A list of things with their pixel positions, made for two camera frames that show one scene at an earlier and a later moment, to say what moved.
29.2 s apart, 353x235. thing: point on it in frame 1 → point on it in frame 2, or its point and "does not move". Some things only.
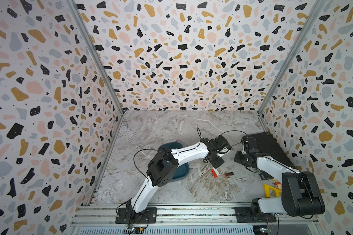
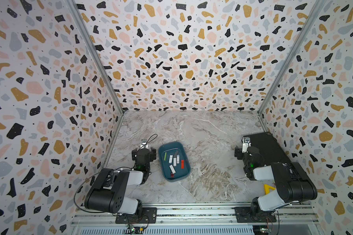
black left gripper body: (217, 161) → (150, 156)
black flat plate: (264, 144) does not move
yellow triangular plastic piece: (267, 190) does not move
